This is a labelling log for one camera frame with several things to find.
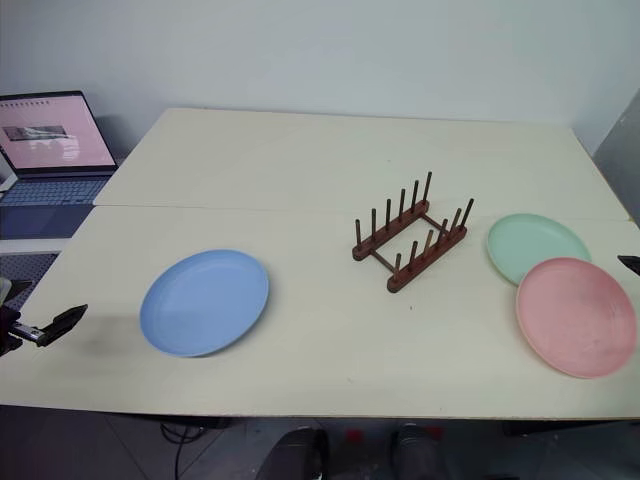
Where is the white side desk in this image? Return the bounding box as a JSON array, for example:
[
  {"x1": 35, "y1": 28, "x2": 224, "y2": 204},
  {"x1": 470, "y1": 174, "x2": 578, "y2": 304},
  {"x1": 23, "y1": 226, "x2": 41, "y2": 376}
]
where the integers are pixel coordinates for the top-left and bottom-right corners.
[{"x1": 0, "y1": 237, "x2": 70, "y2": 256}]

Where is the green round plate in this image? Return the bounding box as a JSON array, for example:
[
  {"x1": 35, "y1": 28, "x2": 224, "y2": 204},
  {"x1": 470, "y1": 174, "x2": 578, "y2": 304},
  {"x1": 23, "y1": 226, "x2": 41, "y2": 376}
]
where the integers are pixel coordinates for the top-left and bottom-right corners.
[{"x1": 487, "y1": 212, "x2": 593, "y2": 287}]

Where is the pink-red round plate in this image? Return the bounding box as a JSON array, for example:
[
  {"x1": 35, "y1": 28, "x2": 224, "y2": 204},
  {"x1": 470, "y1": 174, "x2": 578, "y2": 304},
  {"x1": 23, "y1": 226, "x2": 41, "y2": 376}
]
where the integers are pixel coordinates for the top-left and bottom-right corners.
[{"x1": 515, "y1": 256, "x2": 639, "y2": 380}]

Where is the open grey laptop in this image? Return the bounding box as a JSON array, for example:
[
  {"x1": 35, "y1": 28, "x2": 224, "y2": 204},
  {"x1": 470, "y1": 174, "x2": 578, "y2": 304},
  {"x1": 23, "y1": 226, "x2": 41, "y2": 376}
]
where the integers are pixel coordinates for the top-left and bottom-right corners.
[{"x1": 0, "y1": 89, "x2": 120, "y2": 241}]

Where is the grey panel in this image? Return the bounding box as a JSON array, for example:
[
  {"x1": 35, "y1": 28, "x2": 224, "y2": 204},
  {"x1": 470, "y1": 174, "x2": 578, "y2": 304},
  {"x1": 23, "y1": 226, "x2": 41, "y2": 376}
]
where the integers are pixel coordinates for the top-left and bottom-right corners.
[{"x1": 591, "y1": 88, "x2": 640, "y2": 226}]

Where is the black cable under table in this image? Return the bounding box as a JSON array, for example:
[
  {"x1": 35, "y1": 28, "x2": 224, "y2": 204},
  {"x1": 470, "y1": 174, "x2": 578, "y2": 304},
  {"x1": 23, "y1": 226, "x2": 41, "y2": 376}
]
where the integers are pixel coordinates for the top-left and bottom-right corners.
[{"x1": 158, "y1": 421, "x2": 207, "y2": 480}]

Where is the brown wooden dish rack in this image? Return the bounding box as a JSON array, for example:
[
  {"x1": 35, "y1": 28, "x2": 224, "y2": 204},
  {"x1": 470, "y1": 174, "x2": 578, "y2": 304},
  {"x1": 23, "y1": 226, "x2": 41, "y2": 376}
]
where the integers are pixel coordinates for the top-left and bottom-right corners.
[{"x1": 351, "y1": 170, "x2": 476, "y2": 294}]

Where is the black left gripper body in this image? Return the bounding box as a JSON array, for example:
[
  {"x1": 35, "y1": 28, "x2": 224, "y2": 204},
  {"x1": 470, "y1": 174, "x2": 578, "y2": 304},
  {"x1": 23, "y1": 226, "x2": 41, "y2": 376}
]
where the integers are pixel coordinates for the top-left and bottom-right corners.
[{"x1": 0, "y1": 306, "x2": 42, "y2": 358}]

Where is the blue round plate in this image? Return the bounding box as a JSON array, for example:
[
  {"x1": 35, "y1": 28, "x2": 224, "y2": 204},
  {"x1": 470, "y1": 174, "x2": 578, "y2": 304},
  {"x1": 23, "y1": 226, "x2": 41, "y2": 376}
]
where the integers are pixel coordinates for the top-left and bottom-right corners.
[{"x1": 139, "y1": 249, "x2": 272, "y2": 359}]

